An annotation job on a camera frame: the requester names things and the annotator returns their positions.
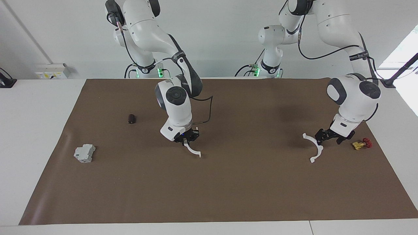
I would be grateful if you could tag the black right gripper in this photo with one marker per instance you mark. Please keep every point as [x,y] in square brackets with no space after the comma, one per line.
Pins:
[189,135]

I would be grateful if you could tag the white wall socket box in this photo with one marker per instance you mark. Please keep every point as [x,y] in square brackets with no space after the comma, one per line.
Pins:
[49,73]

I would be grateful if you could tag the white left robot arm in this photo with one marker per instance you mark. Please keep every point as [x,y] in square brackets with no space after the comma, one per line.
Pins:
[356,98]

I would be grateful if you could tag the dark brown cylinder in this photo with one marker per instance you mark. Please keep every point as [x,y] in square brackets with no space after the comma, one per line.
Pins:
[132,118]

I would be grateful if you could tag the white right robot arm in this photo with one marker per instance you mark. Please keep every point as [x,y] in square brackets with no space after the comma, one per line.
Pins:
[176,107]

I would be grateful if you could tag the brown paper mat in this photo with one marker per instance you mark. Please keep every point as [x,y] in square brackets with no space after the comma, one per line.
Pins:
[209,189]

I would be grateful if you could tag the black table clamp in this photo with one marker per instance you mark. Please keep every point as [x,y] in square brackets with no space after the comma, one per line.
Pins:
[6,81]

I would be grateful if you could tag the gray circuit breaker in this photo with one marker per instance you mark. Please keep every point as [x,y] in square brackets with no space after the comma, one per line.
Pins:
[84,153]

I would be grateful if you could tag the black pole stand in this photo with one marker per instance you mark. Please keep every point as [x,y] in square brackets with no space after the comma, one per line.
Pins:
[388,83]

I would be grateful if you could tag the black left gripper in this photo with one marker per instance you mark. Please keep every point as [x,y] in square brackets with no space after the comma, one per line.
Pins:
[328,133]

